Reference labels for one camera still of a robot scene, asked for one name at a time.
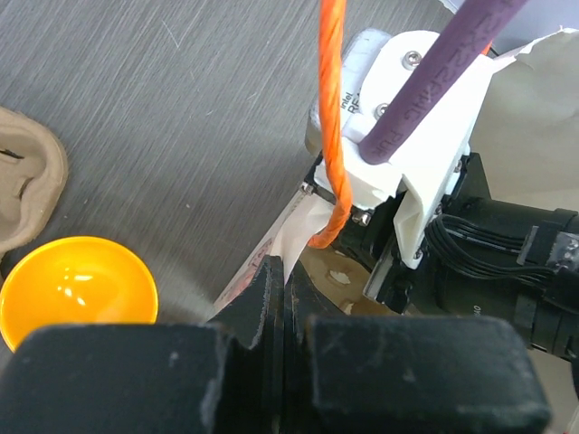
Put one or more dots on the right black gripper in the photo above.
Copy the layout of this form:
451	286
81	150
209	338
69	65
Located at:
478	257

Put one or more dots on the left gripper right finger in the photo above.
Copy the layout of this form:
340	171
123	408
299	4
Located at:
302	300

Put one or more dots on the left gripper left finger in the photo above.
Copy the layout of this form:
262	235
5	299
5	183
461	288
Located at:
247	394

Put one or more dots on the paper takeout bag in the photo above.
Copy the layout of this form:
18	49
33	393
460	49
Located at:
398	112

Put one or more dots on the cardboard cup carrier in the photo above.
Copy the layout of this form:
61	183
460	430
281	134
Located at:
34	171

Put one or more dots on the orange bowl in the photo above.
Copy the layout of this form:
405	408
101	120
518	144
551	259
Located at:
79	279

